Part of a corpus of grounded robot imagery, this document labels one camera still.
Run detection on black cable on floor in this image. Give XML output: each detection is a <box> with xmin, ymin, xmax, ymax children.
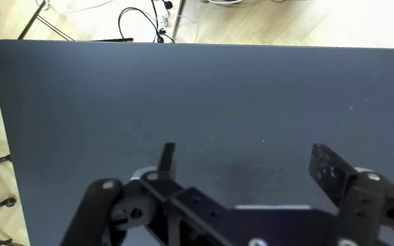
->
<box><xmin>116</xmin><ymin>0</ymin><xmax>177</xmax><ymax>44</ymax></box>

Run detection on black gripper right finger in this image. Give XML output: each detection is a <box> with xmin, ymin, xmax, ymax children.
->
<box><xmin>307</xmin><ymin>143</ymin><xmax>357</xmax><ymax>206</ymax></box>

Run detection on metal stand legs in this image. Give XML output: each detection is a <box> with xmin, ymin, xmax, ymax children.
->
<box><xmin>16</xmin><ymin>0</ymin><xmax>75</xmax><ymax>40</ymax></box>

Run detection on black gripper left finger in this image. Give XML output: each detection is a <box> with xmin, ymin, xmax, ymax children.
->
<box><xmin>157</xmin><ymin>142</ymin><xmax>175</xmax><ymax>178</ymax></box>

